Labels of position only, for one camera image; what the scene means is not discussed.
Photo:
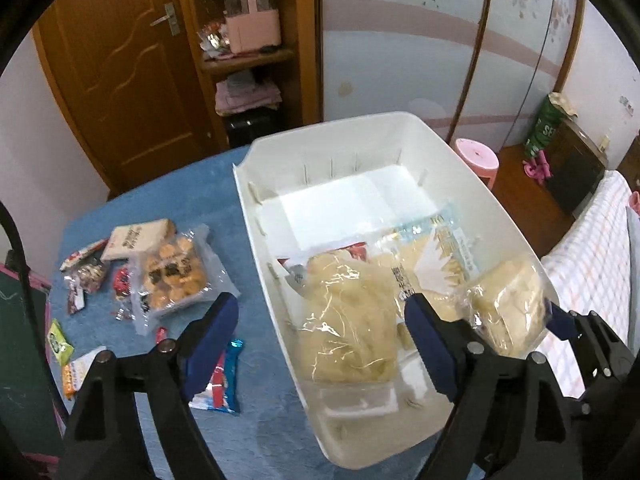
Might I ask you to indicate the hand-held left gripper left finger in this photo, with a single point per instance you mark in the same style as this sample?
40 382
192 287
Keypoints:
215 340

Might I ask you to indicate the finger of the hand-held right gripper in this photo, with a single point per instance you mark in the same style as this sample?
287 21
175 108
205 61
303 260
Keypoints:
557 321

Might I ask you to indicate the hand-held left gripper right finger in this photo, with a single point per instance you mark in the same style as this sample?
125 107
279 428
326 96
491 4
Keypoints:
430 350

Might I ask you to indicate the clear bag pale cakes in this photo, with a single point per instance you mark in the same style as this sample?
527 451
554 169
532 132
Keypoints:
510 300

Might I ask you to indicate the clear bag round cookies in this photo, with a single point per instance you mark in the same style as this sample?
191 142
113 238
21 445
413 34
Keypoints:
175 272

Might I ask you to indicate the large clear bag yellow snacks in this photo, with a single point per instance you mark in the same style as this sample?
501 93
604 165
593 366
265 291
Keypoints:
345 320

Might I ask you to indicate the clear bag white fan print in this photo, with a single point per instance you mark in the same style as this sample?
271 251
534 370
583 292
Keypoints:
435 260

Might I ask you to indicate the red round snack clear wrapper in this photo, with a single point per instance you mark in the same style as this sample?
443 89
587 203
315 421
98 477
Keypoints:
121 282

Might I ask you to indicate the orange and white snack packet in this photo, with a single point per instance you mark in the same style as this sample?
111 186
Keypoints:
75 372

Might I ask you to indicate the white plastic bin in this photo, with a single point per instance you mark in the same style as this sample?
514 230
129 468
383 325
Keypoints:
350 160

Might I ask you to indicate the clear packet dark snacks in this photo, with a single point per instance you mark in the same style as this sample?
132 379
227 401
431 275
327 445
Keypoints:
92 275

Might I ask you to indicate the blue red white snack packet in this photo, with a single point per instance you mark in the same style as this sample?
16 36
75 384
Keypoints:
222 385

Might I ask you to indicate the small red candy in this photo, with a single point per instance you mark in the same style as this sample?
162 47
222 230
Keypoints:
161 334

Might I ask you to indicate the bed with checked sheet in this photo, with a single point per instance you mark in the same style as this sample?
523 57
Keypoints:
590 260

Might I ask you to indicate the beige cracker packet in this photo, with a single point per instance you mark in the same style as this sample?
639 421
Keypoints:
135 240

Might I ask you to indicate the dark red snack packet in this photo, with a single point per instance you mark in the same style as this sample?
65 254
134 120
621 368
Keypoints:
75 300

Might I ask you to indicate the blue fluffy blanket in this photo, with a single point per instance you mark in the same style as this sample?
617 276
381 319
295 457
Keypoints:
200 195

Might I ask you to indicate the dark wooden cabinet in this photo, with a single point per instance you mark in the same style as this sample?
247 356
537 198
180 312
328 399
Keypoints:
575 170

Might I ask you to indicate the green snack packet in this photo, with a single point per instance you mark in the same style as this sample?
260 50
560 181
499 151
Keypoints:
59 342

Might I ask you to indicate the red and white snack packet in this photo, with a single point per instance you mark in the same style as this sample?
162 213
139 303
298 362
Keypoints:
82 256

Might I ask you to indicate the pink plastic stool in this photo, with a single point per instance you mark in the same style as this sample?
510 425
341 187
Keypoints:
475 155

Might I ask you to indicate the green bag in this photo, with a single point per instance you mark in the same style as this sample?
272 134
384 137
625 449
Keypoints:
542 130

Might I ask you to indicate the black suitcase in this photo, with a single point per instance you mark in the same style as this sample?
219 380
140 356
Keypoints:
247 130

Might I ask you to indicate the folded pink cloth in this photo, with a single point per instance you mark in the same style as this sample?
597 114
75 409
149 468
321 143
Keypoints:
245 95

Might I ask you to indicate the brown wooden door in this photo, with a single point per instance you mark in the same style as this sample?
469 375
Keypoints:
115 85

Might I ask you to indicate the light blue floral wardrobe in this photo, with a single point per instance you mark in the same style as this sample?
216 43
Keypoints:
400 60

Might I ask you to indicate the wooden shelf cabinet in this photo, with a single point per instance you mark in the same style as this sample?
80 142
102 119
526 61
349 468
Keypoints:
305 60

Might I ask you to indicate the clear bags on shelf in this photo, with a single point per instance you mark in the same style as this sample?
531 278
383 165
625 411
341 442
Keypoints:
215 42

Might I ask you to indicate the green chalkboard pink frame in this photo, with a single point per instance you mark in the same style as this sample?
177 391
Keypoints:
20 360

